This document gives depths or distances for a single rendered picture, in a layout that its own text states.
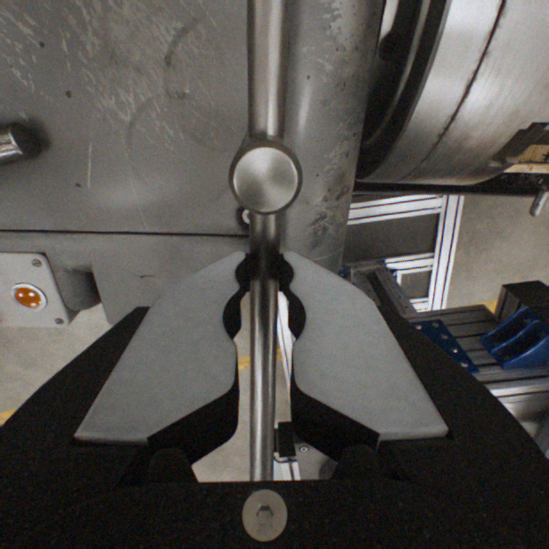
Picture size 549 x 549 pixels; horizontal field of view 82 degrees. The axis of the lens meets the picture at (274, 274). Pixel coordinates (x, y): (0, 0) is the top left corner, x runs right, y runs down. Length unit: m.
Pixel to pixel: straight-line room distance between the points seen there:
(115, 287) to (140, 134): 0.13
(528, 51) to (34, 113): 0.33
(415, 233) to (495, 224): 0.55
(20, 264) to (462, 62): 0.36
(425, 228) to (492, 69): 1.27
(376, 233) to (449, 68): 1.22
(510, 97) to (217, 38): 0.21
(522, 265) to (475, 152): 1.88
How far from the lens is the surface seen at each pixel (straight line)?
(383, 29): 0.32
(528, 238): 2.13
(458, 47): 0.29
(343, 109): 0.25
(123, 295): 0.31
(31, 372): 2.66
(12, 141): 0.26
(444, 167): 0.36
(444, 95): 0.29
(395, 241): 1.52
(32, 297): 0.34
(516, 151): 0.38
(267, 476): 0.18
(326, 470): 0.68
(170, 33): 0.24
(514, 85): 0.32
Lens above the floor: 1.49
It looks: 60 degrees down
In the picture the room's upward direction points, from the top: 177 degrees clockwise
